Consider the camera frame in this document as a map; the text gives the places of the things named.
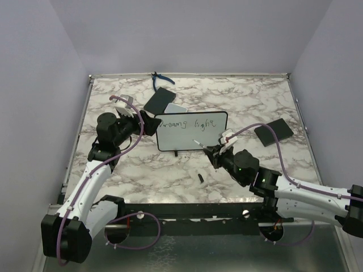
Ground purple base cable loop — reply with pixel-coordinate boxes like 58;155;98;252
104;212;162;250

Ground black eraser block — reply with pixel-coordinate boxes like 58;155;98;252
254;118;294;147

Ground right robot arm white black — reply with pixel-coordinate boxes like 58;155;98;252
202;144;362;237

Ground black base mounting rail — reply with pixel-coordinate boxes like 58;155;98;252
109;203;281;237

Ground small whiteboard black frame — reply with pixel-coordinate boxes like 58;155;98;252
155;111;228;152

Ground black rectangular box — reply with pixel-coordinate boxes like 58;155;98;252
143;87;176;115

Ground black whiteboard marker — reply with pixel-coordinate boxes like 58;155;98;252
193;139;205;148

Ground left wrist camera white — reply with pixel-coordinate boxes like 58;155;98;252
113;95;134;118

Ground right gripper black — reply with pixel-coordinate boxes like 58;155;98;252
204;143;247;185

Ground black marker cap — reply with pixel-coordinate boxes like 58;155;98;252
198;173;204;184

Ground small white square device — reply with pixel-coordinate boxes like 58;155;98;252
164;103;188;113

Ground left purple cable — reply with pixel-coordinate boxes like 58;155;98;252
56;95;143;267

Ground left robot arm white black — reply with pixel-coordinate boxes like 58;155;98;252
41;110;161;266

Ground blue handled pliers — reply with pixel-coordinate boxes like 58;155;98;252
151;71;175;92

